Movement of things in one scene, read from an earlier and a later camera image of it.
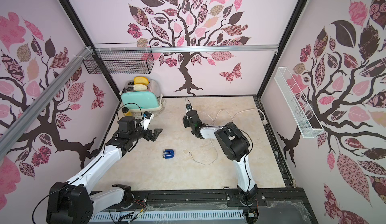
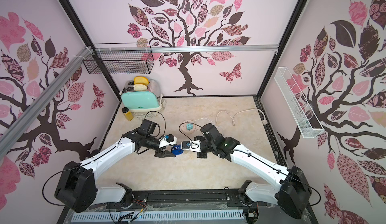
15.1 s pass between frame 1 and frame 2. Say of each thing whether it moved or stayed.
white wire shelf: stayed
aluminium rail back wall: stayed
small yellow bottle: stayed
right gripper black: moved
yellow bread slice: stayed
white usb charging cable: moved
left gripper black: moved
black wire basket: stayed
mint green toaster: stayed
